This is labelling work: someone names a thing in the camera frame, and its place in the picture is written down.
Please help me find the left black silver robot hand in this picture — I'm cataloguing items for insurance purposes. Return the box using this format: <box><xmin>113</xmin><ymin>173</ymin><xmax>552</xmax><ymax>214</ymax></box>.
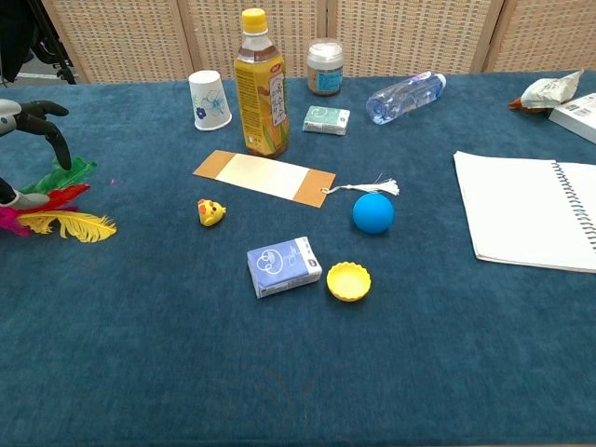
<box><xmin>0</xmin><ymin>100</ymin><xmax>74</xmax><ymax>209</ymax></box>

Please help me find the colourful feather toy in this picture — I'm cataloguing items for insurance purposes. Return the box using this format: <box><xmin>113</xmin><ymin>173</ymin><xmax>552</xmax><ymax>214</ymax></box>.
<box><xmin>0</xmin><ymin>156</ymin><xmax>117</xmax><ymax>244</ymax></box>

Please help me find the black tripod stand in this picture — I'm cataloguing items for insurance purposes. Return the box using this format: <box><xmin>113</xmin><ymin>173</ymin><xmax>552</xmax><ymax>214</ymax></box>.
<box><xmin>0</xmin><ymin>0</ymin><xmax>78</xmax><ymax>86</ymax></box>

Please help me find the white paper cup blue flower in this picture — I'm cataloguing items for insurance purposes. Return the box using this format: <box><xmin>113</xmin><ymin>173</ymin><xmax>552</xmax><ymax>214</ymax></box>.
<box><xmin>187</xmin><ymin>70</ymin><xmax>233</xmax><ymax>132</ymax></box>

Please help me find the yellow chick toy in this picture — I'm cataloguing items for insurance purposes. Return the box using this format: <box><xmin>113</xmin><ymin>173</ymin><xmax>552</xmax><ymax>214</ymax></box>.
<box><xmin>196</xmin><ymin>198</ymin><xmax>228</xmax><ymax>228</ymax></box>

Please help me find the yellow-capped tea bottle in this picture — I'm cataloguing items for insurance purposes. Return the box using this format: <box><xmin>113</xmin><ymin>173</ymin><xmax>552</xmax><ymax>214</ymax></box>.
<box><xmin>233</xmin><ymin>7</ymin><xmax>291</xmax><ymax>159</ymax></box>

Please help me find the tan bookmark with white tassel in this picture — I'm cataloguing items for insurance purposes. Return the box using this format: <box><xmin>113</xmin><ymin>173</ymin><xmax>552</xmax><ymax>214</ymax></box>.
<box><xmin>192</xmin><ymin>149</ymin><xmax>400</xmax><ymax>209</ymax></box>

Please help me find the blue tissue pack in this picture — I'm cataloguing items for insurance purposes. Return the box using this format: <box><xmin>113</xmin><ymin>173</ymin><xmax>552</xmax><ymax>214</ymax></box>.
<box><xmin>246</xmin><ymin>236</ymin><xmax>323</xmax><ymax>300</ymax></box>

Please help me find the green tissue pack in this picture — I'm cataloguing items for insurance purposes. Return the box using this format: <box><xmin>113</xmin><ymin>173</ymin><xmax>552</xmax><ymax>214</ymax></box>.
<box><xmin>302</xmin><ymin>105</ymin><xmax>351</xmax><ymax>137</ymax></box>

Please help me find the jar with white lid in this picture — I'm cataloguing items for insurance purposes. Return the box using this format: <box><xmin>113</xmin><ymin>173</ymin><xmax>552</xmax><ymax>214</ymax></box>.
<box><xmin>305</xmin><ymin>37</ymin><xmax>345</xmax><ymax>98</ymax></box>

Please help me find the blue ball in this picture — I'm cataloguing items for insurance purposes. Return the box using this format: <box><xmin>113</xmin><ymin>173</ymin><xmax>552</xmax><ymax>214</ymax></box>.
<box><xmin>352</xmin><ymin>193</ymin><xmax>396</xmax><ymax>235</ymax></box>

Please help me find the yellow plastic lid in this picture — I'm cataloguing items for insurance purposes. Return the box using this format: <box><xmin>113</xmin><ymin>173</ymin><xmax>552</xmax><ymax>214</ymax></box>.
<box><xmin>326</xmin><ymin>262</ymin><xmax>373</xmax><ymax>304</ymax></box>

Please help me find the clear plastic water bottle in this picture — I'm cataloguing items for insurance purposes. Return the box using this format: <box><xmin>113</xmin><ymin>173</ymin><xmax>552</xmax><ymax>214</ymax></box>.
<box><xmin>365</xmin><ymin>70</ymin><xmax>448</xmax><ymax>126</ymax></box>

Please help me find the wicker folding screen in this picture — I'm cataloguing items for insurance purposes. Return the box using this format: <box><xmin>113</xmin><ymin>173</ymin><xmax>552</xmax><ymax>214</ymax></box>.
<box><xmin>40</xmin><ymin>0</ymin><xmax>596</xmax><ymax>85</ymax></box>

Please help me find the white spiral notebook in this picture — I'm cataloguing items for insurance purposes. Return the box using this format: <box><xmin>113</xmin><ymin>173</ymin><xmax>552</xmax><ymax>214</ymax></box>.
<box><xmin>453</xmin><ymin>150</ymin><xmax>596</xmax><ymax>275</ymax></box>

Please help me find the crumpled white snack wrapper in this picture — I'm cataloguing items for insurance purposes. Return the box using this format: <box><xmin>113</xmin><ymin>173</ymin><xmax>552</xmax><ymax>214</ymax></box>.
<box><xmin>508</xmin><ymin>69</ymin><xmax>585</xmax><ymax>113</ymax></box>

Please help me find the white rectangular box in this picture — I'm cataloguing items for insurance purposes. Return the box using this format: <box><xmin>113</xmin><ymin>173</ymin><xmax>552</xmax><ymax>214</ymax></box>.
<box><xmin>547</xmin><ymin>92</ymin><xmax>596</xmax><ymax>144</ymax></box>

